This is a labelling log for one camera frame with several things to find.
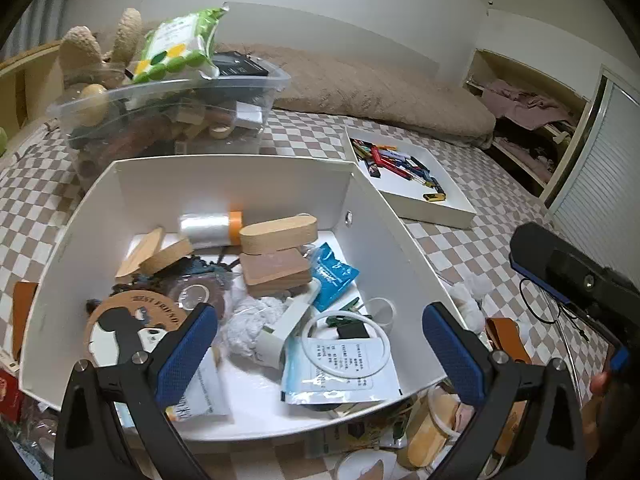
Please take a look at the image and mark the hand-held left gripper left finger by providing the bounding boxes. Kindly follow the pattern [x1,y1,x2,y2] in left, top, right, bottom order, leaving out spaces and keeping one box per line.
[52,302,219,480]

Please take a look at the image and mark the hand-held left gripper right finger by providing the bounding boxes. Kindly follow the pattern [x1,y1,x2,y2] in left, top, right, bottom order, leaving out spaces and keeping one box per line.
[422,302,588,480]

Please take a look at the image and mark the white cardboard box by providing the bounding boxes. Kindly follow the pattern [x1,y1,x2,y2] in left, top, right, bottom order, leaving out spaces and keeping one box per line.
[17,156,493,443]

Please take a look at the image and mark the person's right hand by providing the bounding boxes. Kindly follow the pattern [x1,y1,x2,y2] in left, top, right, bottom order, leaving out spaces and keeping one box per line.
[582,369,612,454]

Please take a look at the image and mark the white cotton wad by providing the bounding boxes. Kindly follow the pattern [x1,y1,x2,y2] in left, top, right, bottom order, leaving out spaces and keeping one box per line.
[447,280,493,333]

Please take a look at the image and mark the round wooden cutout disc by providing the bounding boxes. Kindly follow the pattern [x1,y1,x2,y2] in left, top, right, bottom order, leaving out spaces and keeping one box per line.
[82,287,193,366]

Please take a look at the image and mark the white cotton cloth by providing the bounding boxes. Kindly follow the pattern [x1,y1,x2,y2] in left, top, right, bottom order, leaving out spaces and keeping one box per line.
[220,295,288,358]

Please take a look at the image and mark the brown tape roll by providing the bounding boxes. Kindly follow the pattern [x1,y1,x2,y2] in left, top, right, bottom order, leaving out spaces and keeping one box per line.
[167,277,231,318]

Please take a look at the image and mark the small bamboo board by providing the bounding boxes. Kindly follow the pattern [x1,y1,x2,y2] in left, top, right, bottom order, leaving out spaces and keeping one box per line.
[406,387,463,468]

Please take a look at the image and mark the white plastic holder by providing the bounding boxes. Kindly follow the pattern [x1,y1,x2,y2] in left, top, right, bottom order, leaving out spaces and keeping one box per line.
[255,280,322,370]

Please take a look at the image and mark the small oval wooden block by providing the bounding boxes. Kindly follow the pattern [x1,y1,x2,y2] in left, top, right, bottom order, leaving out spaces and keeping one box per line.
[139,236,195,275]

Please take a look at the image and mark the white slatted sliding door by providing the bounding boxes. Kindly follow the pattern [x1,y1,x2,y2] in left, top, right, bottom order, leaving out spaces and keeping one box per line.
[545,65,640,281]

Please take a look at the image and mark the black binder clip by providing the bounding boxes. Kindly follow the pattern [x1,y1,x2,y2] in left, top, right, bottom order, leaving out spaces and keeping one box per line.
[337,317,368,339]

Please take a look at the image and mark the white printed medicine sachet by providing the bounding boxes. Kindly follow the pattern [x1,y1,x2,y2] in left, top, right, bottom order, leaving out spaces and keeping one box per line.
[280,335,402,405]

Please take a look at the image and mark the thin wooden plate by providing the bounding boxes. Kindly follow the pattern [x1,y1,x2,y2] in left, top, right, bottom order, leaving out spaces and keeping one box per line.
[115,226,166,279]

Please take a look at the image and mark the open wardrobe shelf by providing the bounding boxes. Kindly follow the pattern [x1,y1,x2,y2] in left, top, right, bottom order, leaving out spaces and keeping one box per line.
[465,49,593,198]

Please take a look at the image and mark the flat rounded wooden block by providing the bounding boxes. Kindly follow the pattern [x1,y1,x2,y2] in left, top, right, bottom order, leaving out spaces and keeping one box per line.
[239,249,312,299]

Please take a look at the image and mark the yellow printed sachet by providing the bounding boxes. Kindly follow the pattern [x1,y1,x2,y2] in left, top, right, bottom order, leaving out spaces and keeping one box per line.
[320,417,406,458]

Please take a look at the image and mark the clear tape roll orange core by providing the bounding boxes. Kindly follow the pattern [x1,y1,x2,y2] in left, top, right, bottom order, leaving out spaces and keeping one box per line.
[178,210,244,248]

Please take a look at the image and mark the white shallow tray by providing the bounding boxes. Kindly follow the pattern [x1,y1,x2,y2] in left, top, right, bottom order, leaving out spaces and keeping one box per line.
[344,126,477,231]

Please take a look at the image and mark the blue sachet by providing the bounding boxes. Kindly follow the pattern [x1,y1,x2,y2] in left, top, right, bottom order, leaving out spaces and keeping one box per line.
[306,242,361,312]

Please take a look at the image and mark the long oval wooden block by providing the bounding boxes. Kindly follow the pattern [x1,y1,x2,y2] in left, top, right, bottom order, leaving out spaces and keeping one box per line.
[239,214,319,257]

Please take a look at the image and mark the pile of folded clothes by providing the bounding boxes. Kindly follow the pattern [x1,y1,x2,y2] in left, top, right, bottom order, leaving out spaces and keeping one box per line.
[482,79,576,131]

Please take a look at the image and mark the brown leather piece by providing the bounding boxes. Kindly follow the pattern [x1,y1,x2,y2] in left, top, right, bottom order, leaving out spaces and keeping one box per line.
[12,281,39,361]

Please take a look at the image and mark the red packet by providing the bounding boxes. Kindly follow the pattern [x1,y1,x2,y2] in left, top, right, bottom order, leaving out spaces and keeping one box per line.
[0,367,25,423]

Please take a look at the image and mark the pile of colourful lighters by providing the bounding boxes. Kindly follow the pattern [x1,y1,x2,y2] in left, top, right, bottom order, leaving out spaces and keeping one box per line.
[350,137,447,203]

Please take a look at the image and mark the clear plastic storage bin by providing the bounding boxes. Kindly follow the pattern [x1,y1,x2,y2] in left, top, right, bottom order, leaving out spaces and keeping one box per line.
[47,50,292,196]

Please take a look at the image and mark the beige quilted blanket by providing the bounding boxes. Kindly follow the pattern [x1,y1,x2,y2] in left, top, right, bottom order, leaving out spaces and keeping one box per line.
[210,42,497,150]

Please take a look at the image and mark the checkered bedsheet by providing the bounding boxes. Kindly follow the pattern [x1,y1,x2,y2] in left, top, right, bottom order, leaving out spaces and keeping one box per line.
[0,105,621,480]

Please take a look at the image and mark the beige round sponge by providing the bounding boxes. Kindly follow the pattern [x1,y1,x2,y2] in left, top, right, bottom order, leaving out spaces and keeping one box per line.
[75,85,109,127]

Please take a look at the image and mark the black flat box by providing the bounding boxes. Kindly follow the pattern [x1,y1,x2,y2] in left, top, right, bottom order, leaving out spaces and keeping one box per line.
[212,51,271,79]

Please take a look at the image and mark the green wet wipes pack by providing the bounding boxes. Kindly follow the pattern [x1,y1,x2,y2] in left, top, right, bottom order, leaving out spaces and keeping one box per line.
[131,6,226,83]

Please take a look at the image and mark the wooden bedside shelf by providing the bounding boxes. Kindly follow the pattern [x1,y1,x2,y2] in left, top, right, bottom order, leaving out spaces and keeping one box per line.
[0,42,66,133]

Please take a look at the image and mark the beige plush toy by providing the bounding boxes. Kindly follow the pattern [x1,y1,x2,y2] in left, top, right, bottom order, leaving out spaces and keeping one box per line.
[59,7,143,86]

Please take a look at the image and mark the black cable with adapter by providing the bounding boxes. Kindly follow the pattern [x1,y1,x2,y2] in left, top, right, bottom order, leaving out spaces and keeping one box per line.
[519,277,593,343]

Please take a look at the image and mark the large white ring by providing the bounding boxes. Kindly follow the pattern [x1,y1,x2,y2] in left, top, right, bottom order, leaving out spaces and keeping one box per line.
[301,312,392,376]

